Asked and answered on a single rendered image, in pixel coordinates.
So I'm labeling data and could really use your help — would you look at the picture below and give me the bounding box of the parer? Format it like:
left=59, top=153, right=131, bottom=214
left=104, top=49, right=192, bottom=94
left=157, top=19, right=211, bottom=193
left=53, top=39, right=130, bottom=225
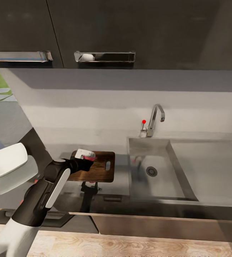
left=35, top=171, right=44, bottom=183

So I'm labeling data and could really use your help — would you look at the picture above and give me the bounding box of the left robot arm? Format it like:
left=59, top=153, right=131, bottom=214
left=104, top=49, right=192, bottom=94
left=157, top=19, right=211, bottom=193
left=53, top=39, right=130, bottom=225
left=0, top=149, right=95, bottom=257

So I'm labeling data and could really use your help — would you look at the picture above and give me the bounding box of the cutting board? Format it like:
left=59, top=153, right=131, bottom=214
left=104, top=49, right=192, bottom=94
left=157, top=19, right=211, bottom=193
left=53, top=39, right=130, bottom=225
left=68, top=150, right=115, bottom=181

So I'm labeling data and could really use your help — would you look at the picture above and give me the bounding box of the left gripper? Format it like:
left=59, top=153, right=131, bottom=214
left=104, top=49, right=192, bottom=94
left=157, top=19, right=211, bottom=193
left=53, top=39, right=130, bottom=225
left=70, top=156, right=94, bottom=172

